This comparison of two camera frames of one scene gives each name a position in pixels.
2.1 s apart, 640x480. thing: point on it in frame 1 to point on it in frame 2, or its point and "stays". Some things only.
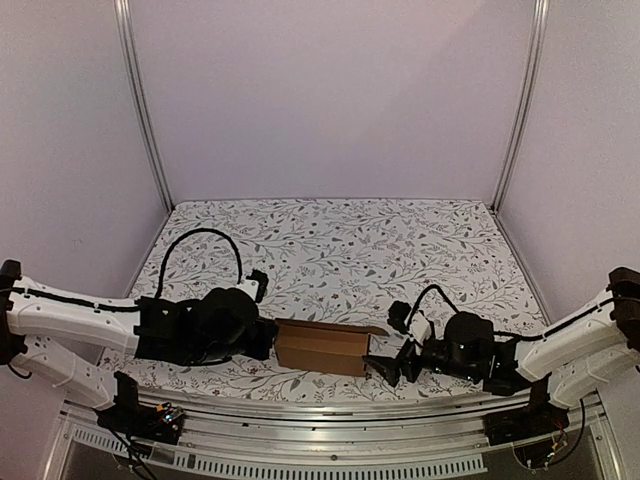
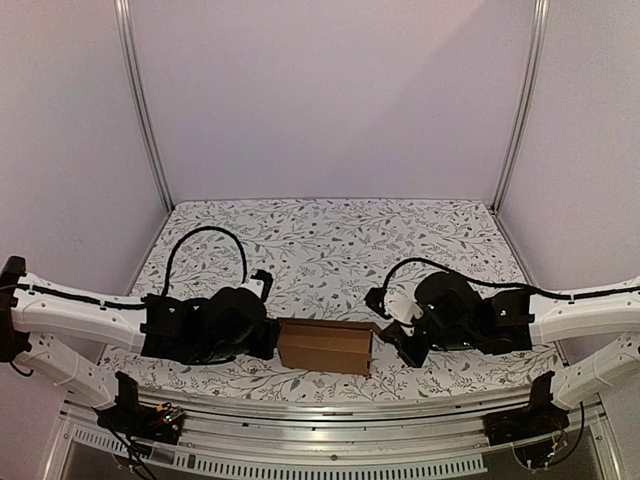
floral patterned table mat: (331, 260) stays
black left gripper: (265, 338) stays
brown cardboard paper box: (325, 347) stays
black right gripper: (409, 361) to (407, 342)
